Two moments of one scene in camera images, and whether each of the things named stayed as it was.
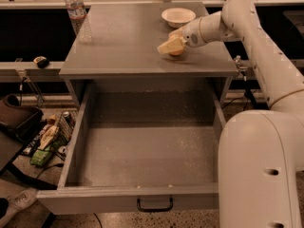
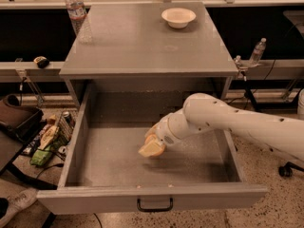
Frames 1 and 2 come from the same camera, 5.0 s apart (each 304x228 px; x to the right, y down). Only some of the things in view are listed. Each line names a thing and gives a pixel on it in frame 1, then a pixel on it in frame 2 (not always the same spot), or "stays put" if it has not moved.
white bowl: [178, 17] stays put
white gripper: [192, 35] to [163, 131]
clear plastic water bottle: [77, 11] stays put
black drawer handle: [165, 209] stays put
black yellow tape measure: [42, 62] stays put
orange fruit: [177, 52] to [154, 135]
